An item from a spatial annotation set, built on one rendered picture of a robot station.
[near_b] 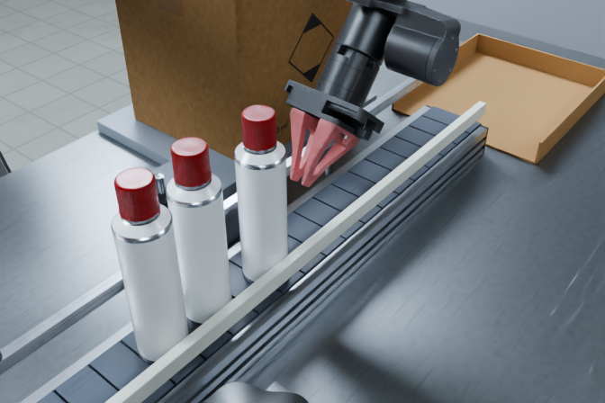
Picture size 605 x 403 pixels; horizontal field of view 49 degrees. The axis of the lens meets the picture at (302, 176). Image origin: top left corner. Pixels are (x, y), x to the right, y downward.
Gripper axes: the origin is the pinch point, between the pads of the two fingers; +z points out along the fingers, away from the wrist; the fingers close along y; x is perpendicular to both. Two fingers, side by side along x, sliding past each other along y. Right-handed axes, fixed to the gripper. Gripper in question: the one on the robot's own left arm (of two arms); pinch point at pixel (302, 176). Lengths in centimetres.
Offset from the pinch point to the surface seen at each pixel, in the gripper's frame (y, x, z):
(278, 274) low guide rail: 4.2, -3.1, 10.2
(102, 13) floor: -265, 183, -26
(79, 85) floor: -205, 138, 12
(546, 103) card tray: 7, 53, -27
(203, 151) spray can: 0.8, -18.5, 1.0
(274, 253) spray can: 2.6, -3.1, 8.5
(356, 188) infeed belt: -0.8, 15.2, -1.0
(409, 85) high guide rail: -3.1, 21.7, -17.2
